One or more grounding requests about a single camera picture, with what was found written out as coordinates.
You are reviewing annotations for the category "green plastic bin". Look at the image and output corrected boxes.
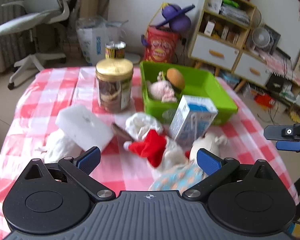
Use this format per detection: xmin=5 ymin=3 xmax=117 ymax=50
xmin=140 ymin=61 xmax=238 ymax=126

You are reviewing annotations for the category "wooden shelf cabinet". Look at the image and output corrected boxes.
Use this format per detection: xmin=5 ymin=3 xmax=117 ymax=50
xmin=188 ymin=0 xmax=257 ymax=76

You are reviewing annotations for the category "brown round disc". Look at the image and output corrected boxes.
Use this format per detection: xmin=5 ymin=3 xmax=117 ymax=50
xmin=111 ymin=123 xmax=134 ymax=142

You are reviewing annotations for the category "white sponge block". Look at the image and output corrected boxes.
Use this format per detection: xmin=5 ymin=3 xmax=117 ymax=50
xmin=56 ymin=105 xmax=114 ymax=151

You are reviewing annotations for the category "blue white milk carton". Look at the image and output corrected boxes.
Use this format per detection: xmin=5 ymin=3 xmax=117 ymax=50
xmin=169 ymin=95 xmax=218 ymax=148

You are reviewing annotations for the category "purple jumping ball toy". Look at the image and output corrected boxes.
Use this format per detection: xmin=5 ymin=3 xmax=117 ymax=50
xmin=155 ymin=3 xmax=195 ymax=33

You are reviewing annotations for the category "red white checkered tablecloth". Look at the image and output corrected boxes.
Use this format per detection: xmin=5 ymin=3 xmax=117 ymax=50
xmin=0 ymin=65 xmax=299 ymax=239

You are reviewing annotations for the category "gold lid snack jar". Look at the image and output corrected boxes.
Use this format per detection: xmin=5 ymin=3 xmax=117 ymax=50
xmin=96 ymin=59 xmax=133 ymax=113

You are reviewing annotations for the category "pink plush toy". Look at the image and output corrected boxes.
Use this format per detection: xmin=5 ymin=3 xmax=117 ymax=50
xmin=146 ymin=72 xmax=177 ymax=103

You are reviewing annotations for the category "hamburger plush toy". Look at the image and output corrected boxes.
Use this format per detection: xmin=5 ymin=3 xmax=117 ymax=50
xmin=166 ymin=68 xmax=185 ymax=94

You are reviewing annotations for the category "white office chair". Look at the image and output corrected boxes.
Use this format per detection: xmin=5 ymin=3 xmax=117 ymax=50
xmin=0 ymin=0 xmax=70 ymax=90

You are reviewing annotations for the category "white cloth glove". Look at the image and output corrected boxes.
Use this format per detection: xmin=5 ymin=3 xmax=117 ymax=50
xmin=37 ymin=129 xmax=82 ymax=164

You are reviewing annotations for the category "white bear plush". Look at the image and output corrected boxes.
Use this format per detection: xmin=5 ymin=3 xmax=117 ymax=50
xmin=189 ymin=132 xmax=228 ymax=163

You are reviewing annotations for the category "red chips bucket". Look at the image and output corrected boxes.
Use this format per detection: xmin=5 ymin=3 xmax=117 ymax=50
xmin=141 ymin=25 xmax=180 ymax=63

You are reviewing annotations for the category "white sock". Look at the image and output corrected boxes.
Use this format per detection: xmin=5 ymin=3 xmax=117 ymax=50
xmin=125 ymin=112 xmax=164 ymax=141

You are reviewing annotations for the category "small white fan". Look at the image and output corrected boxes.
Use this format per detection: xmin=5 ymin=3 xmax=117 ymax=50
xmin=251 ymin=27 xmax=271 ymax=51

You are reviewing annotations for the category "yellow tin can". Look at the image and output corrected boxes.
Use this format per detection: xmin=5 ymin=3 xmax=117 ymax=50
xmin=105 ymin=41 xmax=126 ymax=59

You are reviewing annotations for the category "round bathroom scale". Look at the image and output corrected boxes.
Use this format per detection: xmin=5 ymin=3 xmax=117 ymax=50
xmin=125 ymin=52 xmax=141 ymax=65

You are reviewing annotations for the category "blue patterned cloth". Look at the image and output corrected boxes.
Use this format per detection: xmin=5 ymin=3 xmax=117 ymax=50
xmin=148 ymin=162 xmax=208 ymax=194

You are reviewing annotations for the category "santa plush toy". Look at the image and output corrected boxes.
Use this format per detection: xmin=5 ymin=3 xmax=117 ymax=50
xmin=124 ymin=129 xmax=189 ymax=173

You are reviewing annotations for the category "low drawer cabinet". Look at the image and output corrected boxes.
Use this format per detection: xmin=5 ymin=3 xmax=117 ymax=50
xmin=231 ymin=50 xmax=271 ymax=93

